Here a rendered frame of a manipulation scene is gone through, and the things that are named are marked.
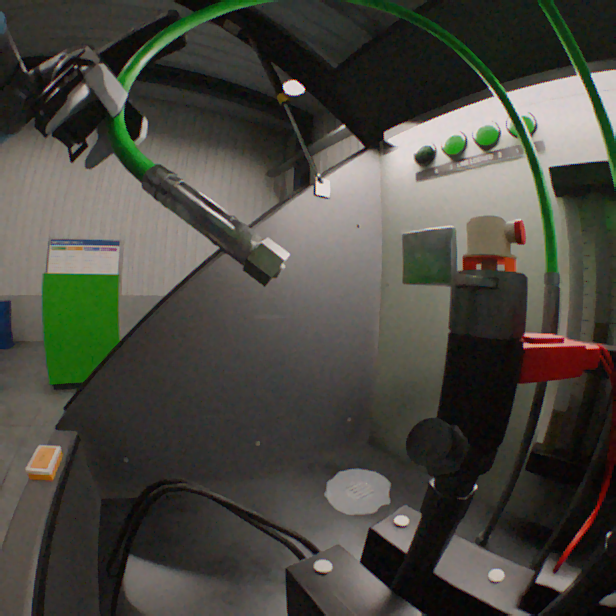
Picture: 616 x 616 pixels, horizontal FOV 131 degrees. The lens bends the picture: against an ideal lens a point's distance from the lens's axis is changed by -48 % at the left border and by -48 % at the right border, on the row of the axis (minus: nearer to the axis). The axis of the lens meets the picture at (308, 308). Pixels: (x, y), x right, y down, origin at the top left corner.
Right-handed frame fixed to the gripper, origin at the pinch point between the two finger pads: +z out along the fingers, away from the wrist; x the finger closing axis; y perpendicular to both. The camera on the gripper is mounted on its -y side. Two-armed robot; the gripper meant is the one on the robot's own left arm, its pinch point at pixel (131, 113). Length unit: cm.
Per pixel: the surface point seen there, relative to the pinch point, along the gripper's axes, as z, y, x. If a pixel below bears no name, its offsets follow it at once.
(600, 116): 20.8, -26.7, 2.2
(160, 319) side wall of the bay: 2.7, 12.8, -19.9
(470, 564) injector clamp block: 33.9, 2.3, -2.9
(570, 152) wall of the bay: 22.3, -38.2, -7.7
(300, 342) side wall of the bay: 14.7, 1.7, -32.0
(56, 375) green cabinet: -140, 244, -184
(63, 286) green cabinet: -204, 169, -175
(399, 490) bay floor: 43, 6, -31
